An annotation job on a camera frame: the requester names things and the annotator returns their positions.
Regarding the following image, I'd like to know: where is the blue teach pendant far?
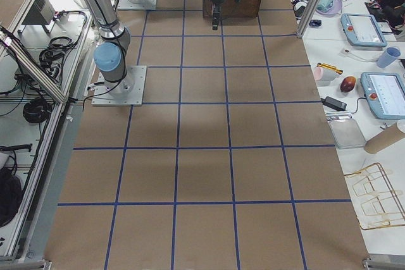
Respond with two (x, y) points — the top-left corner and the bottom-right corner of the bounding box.
(340, 13), (387, 47)

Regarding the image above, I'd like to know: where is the gold wire rack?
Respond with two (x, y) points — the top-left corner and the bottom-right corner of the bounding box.
(344, 163), (404, 231)

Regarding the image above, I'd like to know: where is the metal tray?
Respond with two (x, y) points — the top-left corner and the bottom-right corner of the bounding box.
(328, 118), (366, 149)

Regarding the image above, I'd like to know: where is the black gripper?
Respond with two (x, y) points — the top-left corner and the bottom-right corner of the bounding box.
(210, 0), (226, 31)

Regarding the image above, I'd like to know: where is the gold metal cylinder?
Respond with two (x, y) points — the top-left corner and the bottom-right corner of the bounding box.
(317, 63), (343, 75)

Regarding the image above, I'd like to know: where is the light blue cup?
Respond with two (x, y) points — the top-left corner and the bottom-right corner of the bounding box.
(377, 47), (401, 68)

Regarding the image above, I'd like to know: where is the aluminium frame post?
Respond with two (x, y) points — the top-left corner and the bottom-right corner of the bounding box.
(296, 0), (336, 39)

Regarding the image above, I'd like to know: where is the pink cup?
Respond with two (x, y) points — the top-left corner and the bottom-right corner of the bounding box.
(313, 66), (339, 82)

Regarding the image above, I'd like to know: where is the blue teach pendant near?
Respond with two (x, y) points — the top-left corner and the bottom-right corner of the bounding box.
(360, 72), (404, 120)

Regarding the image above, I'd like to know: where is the cardboard tube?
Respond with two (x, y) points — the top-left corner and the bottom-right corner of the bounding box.
(364, 120), (404, 154)

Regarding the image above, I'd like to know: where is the black power adapter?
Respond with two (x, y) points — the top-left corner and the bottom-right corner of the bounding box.
(321, 96), (347, 111)

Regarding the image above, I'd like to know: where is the blue teach pendant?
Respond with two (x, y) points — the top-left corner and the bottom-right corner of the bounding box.
(340, 13), (387, 47)
(360, 72), (404, 120)

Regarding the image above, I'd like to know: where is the purple plate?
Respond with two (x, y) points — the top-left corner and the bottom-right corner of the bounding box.
(316, 0), (342, 16)

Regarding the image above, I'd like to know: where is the teal cup on plate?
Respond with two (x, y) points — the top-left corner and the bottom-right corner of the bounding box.
(316, 0), (333, 13)

